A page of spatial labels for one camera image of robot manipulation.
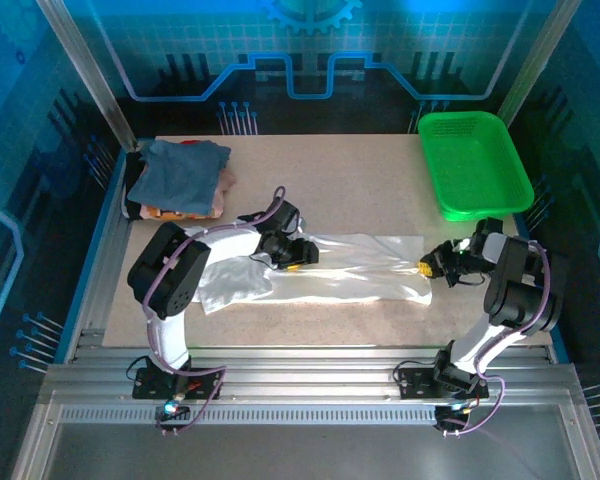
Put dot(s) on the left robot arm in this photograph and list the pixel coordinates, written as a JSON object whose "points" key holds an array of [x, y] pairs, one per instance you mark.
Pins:
{"points": [[172, 270]]}

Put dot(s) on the green plastic basket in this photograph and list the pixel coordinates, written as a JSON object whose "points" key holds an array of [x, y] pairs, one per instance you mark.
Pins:
{"points": [[475, 165]]}

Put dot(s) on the white t-shirt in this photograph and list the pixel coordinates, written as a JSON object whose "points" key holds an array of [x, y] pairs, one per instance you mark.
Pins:
{"points": [[360, 275]]}

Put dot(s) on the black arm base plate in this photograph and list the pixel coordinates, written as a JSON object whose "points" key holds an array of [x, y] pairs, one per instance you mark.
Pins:
{"points": [[415, 382], [150, 382]]}

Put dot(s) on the aluminium front frame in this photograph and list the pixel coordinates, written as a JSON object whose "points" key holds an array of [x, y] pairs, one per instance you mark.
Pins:
{"points": [[305, 380]]}

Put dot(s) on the orange t-shirt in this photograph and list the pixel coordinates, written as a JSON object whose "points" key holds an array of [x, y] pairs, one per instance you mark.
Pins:
{"points": [[170, 214]]}

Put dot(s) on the tan pink t-shirt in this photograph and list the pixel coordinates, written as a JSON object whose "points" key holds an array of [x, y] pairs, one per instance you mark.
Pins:
{"points": [[225, 192]]}

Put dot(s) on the aluminium side rail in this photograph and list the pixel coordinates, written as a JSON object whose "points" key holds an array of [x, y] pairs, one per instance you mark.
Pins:
{"points": [[100, 280]]}

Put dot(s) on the aluminium frame post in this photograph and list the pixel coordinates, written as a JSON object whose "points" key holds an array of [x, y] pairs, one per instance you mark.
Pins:
{"points": [[535, 55], [87, 75]]}

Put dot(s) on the blue-grey t-shirt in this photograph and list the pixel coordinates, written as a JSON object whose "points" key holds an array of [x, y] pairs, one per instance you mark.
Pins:
{"points": [[180, 175]]}

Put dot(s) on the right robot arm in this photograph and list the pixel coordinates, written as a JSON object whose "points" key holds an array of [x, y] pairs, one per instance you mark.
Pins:
{"points": [[525, 285]]}

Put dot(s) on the red t-shirt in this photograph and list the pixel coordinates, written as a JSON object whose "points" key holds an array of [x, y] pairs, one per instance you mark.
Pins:
{"points": [[189, 142]]}

